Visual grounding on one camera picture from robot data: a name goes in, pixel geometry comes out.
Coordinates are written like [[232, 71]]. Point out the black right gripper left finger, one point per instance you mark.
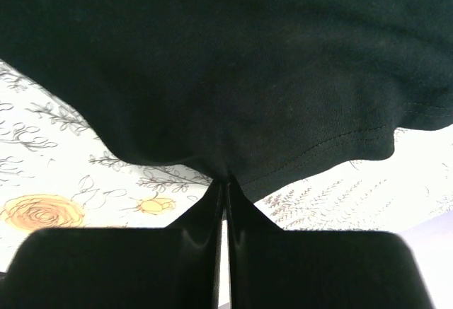
[[172, 267]]

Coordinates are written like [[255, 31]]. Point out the black t-shirt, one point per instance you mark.
[[270, 91]]

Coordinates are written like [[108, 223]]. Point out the floral patterned table mat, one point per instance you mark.
[[48, 148]]

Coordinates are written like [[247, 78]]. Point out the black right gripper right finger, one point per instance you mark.
[[274, 268]]

